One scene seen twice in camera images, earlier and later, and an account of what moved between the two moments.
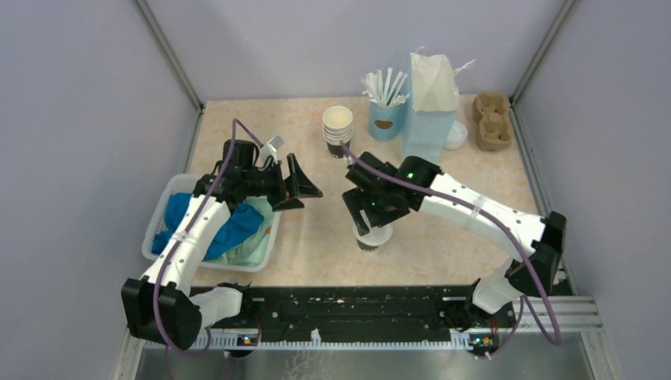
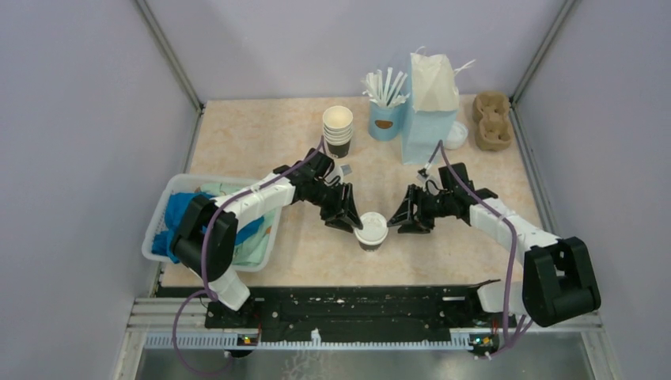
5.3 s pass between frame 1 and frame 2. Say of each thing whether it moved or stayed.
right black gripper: moved
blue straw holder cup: stayed
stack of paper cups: stayed
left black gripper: moved
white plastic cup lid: moved
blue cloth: stayed
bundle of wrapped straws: stayed
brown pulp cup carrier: stayed
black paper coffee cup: moved
